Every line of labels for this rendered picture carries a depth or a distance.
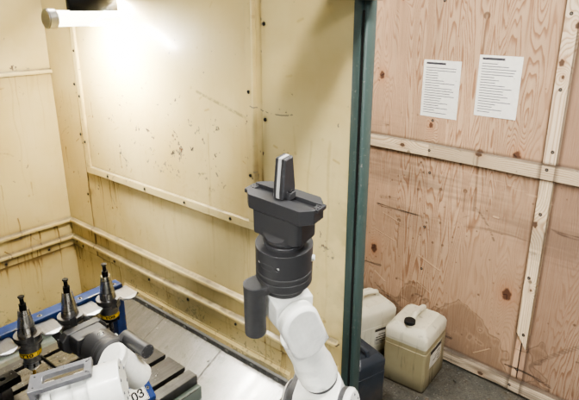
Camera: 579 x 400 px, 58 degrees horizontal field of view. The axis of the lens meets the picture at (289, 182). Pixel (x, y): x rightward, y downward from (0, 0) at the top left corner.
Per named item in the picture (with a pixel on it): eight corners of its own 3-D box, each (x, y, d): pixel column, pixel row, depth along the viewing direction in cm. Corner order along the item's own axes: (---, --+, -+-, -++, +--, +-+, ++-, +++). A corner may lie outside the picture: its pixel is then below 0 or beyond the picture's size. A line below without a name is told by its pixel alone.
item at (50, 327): (67, 329, 133) (66, 327, 133) (46, 339, 129) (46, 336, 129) (53, 319, 137) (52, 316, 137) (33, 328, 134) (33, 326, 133)
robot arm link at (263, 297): (324, 269, 80) (321, 328, 85) (288, 236, 88) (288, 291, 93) (258, 293, 75) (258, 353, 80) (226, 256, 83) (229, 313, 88)
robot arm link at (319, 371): (333, 327, 91) (358, 386, 102) (280, 321, 96) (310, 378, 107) (315, 383, 84) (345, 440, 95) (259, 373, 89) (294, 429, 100)
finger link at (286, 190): (290, 153, 75) (290, 191, 77) (277, 159, 72) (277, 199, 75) (300, 155, 74) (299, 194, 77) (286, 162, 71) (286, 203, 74)
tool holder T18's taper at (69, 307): (76, 308, 140) (72, 284, 138) (81, 315, 136) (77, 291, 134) (59, 313, 137) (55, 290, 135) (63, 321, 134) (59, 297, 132)
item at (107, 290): (110, 291, 148) (108, 270, 146) (119, 296, 145) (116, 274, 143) (96, 297, 145) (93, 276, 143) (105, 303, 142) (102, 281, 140)
